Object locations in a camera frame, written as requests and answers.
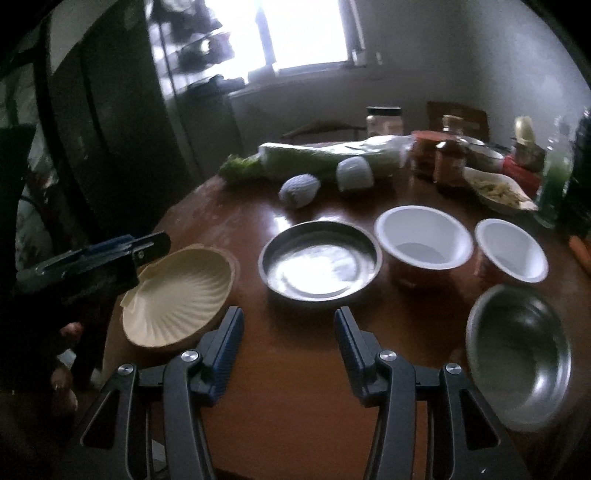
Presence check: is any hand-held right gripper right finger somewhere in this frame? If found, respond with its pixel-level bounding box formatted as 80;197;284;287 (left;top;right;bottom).
333;307;532;480

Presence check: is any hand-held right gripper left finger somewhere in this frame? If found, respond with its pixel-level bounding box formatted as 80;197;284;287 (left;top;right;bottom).
81;305;245;480

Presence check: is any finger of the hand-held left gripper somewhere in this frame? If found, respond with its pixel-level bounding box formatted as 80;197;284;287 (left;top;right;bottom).
69;232;171;278

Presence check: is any cream shell-shaped plate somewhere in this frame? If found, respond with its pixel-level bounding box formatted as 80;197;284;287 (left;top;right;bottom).
121;244;241;348

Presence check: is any round steel plate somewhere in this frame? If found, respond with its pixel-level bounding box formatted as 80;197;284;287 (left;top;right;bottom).
257;220;383;311

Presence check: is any large white bowl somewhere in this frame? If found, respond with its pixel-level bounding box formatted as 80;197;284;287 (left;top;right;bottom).
374;206;475;289

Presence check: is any small white bowl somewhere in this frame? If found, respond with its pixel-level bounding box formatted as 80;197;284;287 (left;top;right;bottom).
475;218;550;296

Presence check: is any person's left hand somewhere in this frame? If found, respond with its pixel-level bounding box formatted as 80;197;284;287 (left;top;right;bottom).
48;320;86;414

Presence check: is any dark refrigerator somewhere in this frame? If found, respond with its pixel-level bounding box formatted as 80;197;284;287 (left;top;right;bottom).
46;0;195;232

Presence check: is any oval foam-net wrapped fruit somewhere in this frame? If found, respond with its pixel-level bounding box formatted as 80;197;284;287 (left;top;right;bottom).
278;174;321;209

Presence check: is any large foam-net wrapped fruit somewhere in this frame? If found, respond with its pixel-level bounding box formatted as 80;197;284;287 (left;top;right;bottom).
335;156;375;192

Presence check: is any napa cabbage in plastic wrap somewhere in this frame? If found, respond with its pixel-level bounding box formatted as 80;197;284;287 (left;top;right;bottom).
218;137;407;183

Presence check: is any red-lid sauce jar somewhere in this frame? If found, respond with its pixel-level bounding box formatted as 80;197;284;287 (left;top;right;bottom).
410;130;446;181

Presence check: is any brown sauce bottle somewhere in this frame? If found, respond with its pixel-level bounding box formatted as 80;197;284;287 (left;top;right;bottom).
434;115;469;188

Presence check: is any wooden chair with curved back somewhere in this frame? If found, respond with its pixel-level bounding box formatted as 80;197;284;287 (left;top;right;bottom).
281;121;365;144

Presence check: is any white dish of food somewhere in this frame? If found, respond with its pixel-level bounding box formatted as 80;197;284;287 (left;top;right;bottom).
463;167;539;215

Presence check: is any black-lid glass jar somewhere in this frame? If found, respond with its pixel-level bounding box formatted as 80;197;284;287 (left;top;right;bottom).
366;106;402;138

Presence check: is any ceramic bowl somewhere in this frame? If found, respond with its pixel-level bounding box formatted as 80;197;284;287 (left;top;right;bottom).
464;136;505;172

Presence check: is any red cardboard box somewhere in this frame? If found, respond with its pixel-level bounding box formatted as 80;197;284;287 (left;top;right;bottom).
502;156;541;195

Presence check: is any carrot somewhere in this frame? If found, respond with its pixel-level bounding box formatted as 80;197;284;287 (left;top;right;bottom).
569;235;591;264

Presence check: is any green drink bottle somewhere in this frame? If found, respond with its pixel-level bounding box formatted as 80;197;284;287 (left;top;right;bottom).
533;115;575;229

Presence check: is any steel bowl with yellow cap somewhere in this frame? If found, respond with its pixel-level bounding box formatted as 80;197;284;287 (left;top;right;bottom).
512;142;548;167

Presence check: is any window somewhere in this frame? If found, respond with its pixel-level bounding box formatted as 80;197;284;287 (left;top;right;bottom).
203;0;365;77

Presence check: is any yellow plastic cap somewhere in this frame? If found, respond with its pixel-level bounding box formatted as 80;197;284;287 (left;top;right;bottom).
514;115;536;146

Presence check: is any black thermos flask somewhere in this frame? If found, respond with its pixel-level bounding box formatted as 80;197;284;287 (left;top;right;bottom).
561;106;591;236

